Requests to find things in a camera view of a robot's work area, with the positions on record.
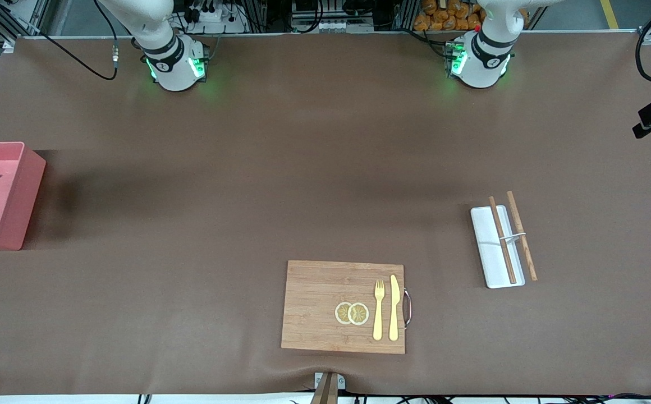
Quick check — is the dark brown wooden stick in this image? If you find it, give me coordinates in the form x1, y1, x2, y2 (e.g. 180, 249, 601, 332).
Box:
488, 196, 517, 284

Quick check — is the yellow plastic fork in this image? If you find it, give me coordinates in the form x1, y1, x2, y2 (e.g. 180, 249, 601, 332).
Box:
373, 279, 386, 341

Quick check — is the light brown wooden stick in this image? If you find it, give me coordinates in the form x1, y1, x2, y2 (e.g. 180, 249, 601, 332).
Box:
506, 191, 539, 282

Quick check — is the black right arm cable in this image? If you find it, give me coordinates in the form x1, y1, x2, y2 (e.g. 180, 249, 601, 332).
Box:
38, 0, 120, 81

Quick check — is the wooden cutting board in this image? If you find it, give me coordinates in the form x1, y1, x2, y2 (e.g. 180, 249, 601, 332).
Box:
281, 260, 414, 355

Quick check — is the yellow plastic knife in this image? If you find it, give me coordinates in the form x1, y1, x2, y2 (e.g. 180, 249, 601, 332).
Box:
388, 274, 401, 342

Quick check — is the orange packets pile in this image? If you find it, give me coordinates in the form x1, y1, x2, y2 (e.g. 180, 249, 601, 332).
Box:
414, 0, 486, 33

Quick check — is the table edge clamp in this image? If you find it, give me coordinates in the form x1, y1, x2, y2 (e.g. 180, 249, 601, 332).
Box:
310, 371, 346, 404

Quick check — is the white rectangular tray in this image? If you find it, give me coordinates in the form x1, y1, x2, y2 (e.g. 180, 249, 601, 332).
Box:
470, 205, 526, 290

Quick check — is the white power strip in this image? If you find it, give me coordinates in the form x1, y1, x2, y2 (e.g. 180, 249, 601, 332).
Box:
182, 0, 247, 35

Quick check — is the pink plastic box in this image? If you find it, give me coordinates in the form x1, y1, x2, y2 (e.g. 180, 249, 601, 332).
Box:
0, 141, 47, 251

